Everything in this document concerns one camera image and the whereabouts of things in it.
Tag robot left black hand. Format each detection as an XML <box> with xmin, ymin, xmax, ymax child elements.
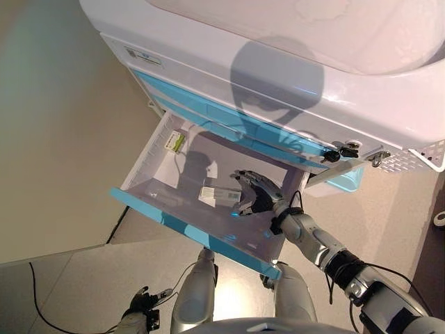
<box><xmin>129</xmin><ymin>285</ymin><xmax>175</xmax><ymax>319</ymax></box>

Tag robot right black hand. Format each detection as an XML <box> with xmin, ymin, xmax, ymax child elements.
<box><xmin>230</xmin><ymin>168</ymin><xmax>283</xmax><ymax>219</ymax></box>

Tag blue front cart drawer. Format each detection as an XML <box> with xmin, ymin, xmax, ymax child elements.
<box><xmin>109</xmin><ymin>110</ymin><xmax>311</xmax><ymax>282</ymax></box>

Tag green white medicine box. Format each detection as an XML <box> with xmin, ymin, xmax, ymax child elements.
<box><xmin>163</xmin><ymin>129</ymin><xmax>186</xmax><ymax>154</ymax></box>

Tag robot left silver leg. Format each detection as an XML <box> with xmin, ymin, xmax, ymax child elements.
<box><xmin>171</xmin><ymin>248</ymin><xmax>220</xmax><ymax>324</ymax></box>

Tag robot silver leg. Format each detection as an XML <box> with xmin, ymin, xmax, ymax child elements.
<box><xmin>171</xmin><ymin>248</ymin><xmax>220</xmax><ymax>324</ymax></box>
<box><xmin>259</xmin><ymin>262</ymin><xmax>320</xmax><ymax>324</ymax></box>

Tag blue lid waste bin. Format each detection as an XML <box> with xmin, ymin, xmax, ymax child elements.
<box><xmin>308</xmin><ymin>166</ymin><xmax>366</xmax><ymax>198</ymax></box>

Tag black cart keys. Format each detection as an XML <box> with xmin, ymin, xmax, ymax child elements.
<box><xmin>321</xmin><ymin>140</ymin><xmax>362</xmax><ymax>164</ymax></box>

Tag robot right silver leg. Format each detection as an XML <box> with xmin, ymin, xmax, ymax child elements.
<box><xmin>259</xmin><ymin>262</ymin><xmax>320</xmax><ymax>324</ymax></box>

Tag silver cart latch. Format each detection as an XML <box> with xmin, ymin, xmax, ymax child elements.
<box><xmin>369</xmin><ymin>148</ymin><xmax>391</xmax><ymax>167</ymax></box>

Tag robot grey torso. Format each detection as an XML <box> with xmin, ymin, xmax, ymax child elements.
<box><xmin>193</xmin><ymin>314</ymin><xmax>359</xmax><ymax>334</ymax></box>

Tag white medical cart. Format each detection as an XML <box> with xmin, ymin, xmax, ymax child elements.
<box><xmin>77</xmin><ymin>0</ymin><xmax>445</xmax><ymax>182</ymax></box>

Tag white perforated side basket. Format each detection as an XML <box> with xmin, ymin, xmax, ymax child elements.
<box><xmin>378</xmin><ymin>138</ymin><xmax>445</xmax><ymax>174</ymax></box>

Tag cart brand label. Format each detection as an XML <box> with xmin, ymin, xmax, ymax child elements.
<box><xmin>122</xmin><ymin>46</ymin><xmax>163</xmax><ymax>70</ymax></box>

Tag black floor cable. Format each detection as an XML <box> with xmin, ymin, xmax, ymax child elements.
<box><xmin>29</xmin><ymin>262</ymin><xmax>123</xmax><ymax>334</ymax></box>

